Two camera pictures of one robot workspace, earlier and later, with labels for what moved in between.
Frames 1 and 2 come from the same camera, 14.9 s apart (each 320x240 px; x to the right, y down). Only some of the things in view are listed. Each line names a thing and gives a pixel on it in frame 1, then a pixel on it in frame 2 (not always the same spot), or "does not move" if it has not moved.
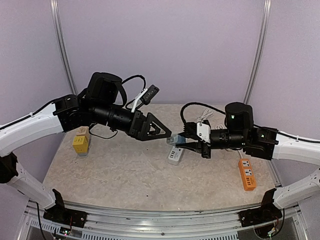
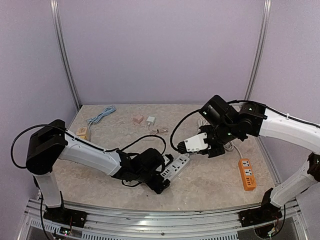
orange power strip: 247,174 does not move
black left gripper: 140,126 → 154,185
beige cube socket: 83,131 does not move
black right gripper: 205,146 → 208,150
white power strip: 174,155 → 173,169
